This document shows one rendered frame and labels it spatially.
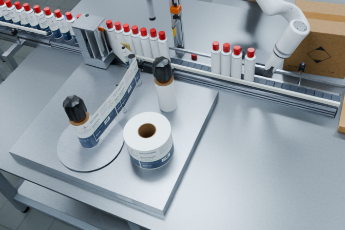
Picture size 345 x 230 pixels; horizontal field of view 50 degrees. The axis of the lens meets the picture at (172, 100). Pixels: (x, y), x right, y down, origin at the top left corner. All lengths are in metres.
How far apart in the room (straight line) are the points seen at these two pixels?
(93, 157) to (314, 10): 1.26
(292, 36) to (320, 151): 0.52
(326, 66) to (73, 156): 1.28
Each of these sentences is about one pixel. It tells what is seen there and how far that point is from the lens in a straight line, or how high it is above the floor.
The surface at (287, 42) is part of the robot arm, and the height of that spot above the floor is 1.21.
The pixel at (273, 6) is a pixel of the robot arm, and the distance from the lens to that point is 1.59.
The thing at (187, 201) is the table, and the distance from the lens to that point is 1.57.
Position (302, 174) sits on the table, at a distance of 1.67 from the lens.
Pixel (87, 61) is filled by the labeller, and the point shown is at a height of 0.91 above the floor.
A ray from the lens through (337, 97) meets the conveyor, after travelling 1.89.
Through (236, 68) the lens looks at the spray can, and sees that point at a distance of 1.82.
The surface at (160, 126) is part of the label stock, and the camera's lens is 1.54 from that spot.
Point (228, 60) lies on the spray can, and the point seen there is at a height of 1.01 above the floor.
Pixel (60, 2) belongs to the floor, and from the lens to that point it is 4.42.
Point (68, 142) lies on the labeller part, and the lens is 1.77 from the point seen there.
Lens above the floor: 2.25
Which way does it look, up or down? 49 degrees down
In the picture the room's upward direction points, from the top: 9 degrees counter-clockwise
